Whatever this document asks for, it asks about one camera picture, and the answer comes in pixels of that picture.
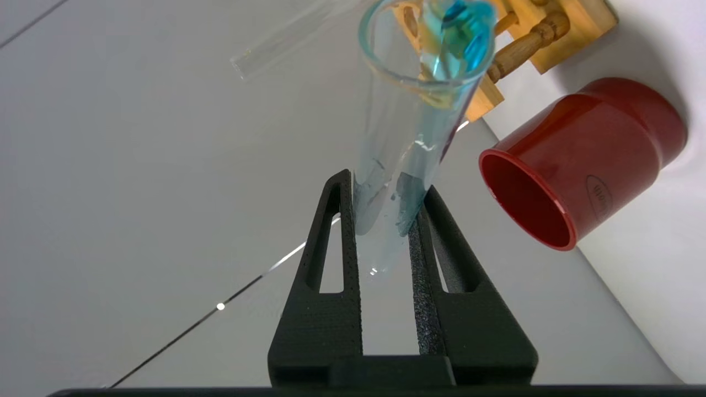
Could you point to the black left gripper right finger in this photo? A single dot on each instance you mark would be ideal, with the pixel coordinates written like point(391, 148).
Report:
point(474, 336)

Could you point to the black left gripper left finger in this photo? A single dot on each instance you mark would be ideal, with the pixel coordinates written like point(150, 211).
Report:
point(314, 331)

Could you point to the blue pigment glass test tube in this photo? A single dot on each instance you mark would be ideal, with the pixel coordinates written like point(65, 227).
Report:
point(397, 143)

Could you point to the wooden test tube rack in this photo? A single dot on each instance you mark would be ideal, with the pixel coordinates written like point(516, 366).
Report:
point(573, 27)

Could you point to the dark red plastic cup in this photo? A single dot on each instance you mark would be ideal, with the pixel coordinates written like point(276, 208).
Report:
point(595, 160)

